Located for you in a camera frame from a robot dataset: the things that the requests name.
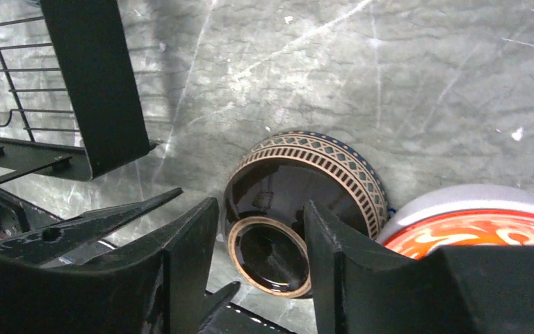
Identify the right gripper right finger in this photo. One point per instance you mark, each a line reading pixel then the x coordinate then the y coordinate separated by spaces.
pixel 359 286

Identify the brown geometric patterned bowl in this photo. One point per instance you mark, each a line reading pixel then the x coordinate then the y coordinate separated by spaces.
pixel 265 198

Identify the black wire dish rack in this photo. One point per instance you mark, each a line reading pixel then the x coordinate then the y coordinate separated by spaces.
pixel 104 127

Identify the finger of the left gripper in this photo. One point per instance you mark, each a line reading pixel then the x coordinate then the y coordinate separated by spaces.
pixel 46 244
pixel 224 317

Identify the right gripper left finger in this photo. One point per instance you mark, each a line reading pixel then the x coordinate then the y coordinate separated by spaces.
pixel 155 284

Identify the orange floral bowl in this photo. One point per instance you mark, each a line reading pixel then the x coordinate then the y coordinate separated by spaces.
pixel 462 215

